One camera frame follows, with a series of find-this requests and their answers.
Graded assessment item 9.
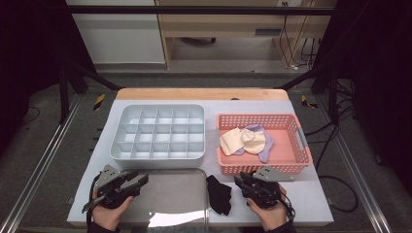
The yellow black tape strip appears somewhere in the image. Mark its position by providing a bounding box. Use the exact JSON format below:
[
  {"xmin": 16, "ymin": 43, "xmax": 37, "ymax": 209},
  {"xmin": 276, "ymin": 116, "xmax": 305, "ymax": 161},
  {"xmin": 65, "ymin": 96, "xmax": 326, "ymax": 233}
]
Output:
[
  {"xmin": 93, "ymin": 93, "xmax": 107, "ymax": 112},
  {"xmin": 300, "ymin": 94, "xmax": 321, "ymax": 110}
]

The person's right hand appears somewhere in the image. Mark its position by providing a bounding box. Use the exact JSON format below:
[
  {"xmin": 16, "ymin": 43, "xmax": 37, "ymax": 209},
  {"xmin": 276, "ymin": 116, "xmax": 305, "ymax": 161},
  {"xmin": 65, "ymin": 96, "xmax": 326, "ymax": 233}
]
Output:
[{"xmin": 247, "ymin": 184, "xmax": 290, "ymax": 232}]

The wooden table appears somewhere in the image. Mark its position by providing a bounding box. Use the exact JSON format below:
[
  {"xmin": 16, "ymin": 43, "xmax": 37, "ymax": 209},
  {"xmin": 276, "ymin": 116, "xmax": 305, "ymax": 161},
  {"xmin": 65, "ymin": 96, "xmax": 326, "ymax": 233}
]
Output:
[{"xmin": 66, "ymin": 87, "xmax": 334, "ymax": 227}]

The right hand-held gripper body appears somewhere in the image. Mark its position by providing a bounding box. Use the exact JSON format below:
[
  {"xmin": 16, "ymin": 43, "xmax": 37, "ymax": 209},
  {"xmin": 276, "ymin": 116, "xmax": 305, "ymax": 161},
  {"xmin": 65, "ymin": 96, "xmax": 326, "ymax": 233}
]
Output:
[{"xmin": 248, "ymin": 165, "xmax": 295, "ymax": 210}]

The metal tray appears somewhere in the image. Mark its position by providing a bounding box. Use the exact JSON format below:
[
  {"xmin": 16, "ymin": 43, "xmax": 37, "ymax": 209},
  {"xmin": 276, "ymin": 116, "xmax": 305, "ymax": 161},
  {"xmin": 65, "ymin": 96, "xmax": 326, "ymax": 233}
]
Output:
[{"xmin": 111, "ymin": 168, "xmax": 211, "ymax": 232}]

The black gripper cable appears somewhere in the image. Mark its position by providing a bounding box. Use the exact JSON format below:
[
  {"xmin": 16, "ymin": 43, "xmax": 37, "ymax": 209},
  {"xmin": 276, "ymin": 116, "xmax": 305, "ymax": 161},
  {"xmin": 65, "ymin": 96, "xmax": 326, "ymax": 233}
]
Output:
[
  {"xmin": 85, "ymin": 174, "xmax": 100, "ymax": 228},
  {"xmin": 278, "ymin": 190, "xmax": 296, "ymax": 225}
]

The black crossbar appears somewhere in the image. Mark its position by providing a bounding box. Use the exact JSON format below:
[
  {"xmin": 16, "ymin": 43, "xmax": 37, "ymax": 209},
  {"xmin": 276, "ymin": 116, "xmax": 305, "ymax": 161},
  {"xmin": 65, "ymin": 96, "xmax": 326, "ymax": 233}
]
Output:
[{"xmin": 66, "ymin": 5, "xmax": 336, "ymax": 17}]

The black curtain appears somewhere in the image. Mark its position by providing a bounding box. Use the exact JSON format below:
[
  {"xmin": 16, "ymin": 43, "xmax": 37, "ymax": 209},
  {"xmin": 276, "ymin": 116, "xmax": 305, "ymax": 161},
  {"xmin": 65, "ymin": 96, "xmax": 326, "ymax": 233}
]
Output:
[
  {"xmin": 315, "ymin": 0, "xmax": 412, "ymax": 195},
  {"xmin": 0, "ymin": 0, "xmax": 98, "ymax": 153}
]

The light wooden desk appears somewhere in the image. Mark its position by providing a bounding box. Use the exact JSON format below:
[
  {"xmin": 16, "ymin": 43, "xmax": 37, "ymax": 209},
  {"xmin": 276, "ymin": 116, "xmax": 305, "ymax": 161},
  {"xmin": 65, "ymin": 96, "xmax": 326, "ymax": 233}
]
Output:
[{"xmin": 154, "ymin": 0, "xmax": 338, "ymax": 71}]

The white cabinet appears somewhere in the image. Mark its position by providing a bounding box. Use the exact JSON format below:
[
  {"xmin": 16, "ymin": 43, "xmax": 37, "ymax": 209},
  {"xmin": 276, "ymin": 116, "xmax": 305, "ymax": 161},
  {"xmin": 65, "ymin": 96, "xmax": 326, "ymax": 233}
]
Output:
[{"xmin": 66, "ymin": 0, "xmax": 166, "ymax": 65}]

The cream sock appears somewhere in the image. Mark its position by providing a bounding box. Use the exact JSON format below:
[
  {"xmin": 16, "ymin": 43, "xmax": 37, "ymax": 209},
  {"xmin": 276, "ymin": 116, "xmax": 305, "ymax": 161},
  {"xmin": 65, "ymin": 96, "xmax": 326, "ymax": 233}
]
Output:
[
  {"xmin": 219, "ymin": 126, "xmax": 247, "ymax": 156},
  {"xmin": 241, "ymin": 128, "xmax": 267, "ymax": 155}
]

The pink perforated plastic basket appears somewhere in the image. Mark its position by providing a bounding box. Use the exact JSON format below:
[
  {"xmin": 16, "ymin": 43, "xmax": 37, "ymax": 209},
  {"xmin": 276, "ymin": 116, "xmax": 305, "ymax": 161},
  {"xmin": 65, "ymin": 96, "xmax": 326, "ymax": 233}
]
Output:
[{"xmin": 216, "ymin": 113, "xmax": 314, "ymax": 177}]

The yellow cable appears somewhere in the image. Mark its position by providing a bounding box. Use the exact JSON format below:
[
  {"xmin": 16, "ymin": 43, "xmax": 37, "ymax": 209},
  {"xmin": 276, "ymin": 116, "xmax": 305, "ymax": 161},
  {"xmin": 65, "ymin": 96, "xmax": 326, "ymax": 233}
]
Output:
[{"xmin": 280, "ymin": 16, "xmax": 310, "ymax": 69}]

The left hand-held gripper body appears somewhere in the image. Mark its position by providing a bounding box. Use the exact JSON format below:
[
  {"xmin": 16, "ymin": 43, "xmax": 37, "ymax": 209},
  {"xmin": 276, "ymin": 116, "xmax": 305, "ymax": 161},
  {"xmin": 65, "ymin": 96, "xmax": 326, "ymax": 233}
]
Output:
[{"xmin": 82, "ymin": 164, "xmax": 135, "ymax": 214}]

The white divided storage box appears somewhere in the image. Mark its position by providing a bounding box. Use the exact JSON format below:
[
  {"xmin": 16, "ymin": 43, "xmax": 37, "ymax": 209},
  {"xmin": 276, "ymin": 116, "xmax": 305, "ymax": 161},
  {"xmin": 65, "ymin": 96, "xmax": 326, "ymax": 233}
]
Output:
[{"xmin": 109, "ymin": 103, "xmax": 206, "ymax": 170}]

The black sock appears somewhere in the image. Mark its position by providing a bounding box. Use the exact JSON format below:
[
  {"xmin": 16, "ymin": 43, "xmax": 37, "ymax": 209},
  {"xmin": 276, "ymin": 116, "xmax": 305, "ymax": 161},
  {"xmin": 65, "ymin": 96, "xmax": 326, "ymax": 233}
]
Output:
[{"xmin": 206, "ymin": 174, "xmax": 233, "ymax": 216}]

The person's left hand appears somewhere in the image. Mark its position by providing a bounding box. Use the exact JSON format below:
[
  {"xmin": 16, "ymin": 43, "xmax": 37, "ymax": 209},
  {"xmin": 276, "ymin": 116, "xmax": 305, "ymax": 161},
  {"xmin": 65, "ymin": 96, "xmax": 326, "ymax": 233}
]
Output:
[{"xmin": 90, "ymin": 189, "xmax": 135, "ymax": 231}]

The black metal stand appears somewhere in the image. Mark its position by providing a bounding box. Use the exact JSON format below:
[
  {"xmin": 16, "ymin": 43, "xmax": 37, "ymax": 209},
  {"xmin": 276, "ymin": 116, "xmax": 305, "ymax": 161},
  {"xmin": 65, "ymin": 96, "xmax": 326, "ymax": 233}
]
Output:
[
  {"xmin": 278, "ymin": 61, "xmax": 341, "ymax": 125},
  {"xmin": 57, "ymin": 61, "xmax": 124, "ymax": 125}
]

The metal floor rail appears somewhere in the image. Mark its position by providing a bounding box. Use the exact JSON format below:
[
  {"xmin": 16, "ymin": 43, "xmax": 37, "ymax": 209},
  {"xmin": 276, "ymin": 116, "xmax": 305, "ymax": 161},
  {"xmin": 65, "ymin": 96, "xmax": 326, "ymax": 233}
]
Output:
[
  {"xmin": 315, "ymin": 95, "xmax": 394, "ymax": 233},
  {"xmin": 0, "ymin": 93, "xmax": 84, "ymax": 233}
]

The black floor cable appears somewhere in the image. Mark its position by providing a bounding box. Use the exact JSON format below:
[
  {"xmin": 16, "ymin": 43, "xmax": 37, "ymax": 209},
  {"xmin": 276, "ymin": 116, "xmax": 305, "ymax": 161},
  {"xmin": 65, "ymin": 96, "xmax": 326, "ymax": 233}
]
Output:
[
  {"xmin": 319, "ymin": 174, "xmax": 360, "ymax": 214},
  {"xmin": 20, "ymin": 106, "xmax": 42, "ymax": 127}
]

